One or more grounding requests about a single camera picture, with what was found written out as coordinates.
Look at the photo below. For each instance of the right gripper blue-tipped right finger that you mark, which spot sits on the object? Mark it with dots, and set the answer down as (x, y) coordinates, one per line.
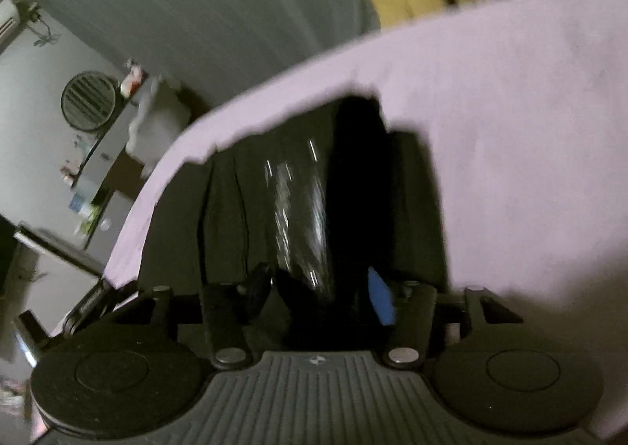
(420, 327)

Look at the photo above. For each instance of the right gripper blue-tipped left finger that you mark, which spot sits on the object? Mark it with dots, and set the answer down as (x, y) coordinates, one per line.
(202, 311)

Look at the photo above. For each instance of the black pants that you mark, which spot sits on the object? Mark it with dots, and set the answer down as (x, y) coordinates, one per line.
(321, 199)

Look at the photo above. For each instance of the grey dresser desk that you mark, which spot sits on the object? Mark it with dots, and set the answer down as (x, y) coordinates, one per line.
(107, 184)

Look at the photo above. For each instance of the round black slatted fan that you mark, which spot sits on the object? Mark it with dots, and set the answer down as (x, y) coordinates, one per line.
(89, 101)

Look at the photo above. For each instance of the small pink white figurine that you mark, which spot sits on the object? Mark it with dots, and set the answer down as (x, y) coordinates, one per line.
(133, 80)

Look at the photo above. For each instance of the lavender bed blanket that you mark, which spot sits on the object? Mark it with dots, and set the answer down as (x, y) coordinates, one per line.
(523, 104)

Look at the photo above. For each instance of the white air conditioner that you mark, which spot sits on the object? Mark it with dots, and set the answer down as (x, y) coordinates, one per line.
(9, 21)

